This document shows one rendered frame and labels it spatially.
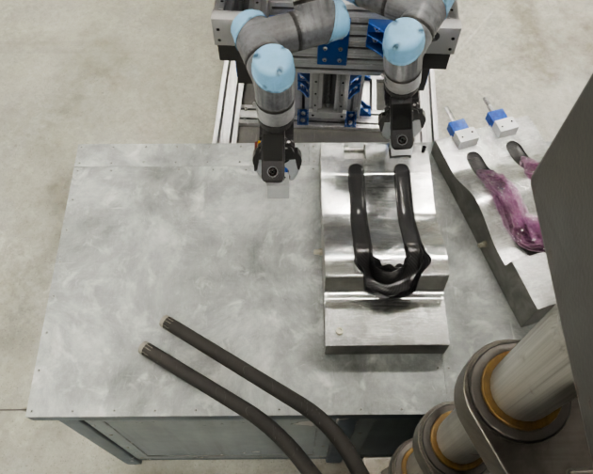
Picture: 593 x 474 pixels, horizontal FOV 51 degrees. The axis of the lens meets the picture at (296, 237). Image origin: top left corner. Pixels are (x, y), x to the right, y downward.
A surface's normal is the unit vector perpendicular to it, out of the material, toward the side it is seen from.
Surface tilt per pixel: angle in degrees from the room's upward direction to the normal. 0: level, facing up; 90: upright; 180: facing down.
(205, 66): 0
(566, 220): 90
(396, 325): 0
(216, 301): 0
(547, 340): 90
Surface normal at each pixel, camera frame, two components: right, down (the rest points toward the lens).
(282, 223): 0.00, -0.47
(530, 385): -0.75, 0.58
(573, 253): -1.00, 0.00
